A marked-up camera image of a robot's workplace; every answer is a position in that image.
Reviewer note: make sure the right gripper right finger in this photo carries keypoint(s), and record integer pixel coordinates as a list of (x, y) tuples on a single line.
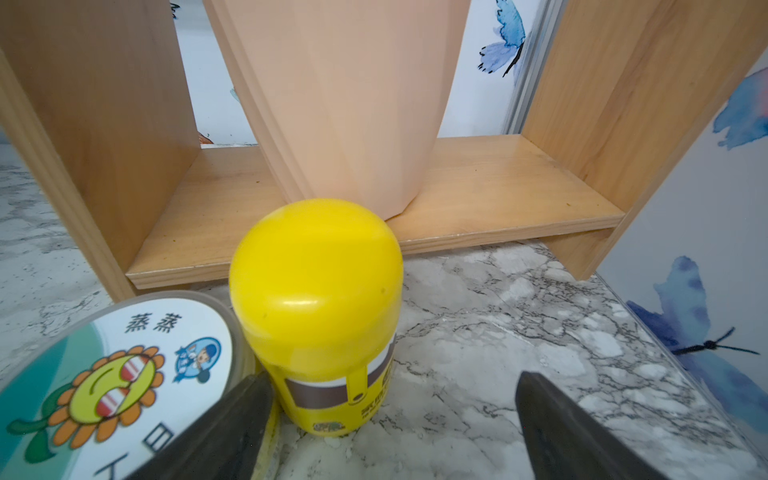
[(564, 442)]

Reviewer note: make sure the peach pot green plant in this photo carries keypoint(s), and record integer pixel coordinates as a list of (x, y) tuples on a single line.
[(344, 98)]

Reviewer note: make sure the wooden shelf stand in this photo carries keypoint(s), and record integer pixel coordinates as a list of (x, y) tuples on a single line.
[(95, 100)]

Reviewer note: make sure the green label round tin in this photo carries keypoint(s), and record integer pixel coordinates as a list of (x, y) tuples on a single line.
[(110, 393)]

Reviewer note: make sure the yellow lidded jar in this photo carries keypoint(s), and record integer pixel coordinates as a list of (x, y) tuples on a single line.
[(317, 288)]

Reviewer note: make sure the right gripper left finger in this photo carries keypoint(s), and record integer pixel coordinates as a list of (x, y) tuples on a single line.
[(224, 442)]

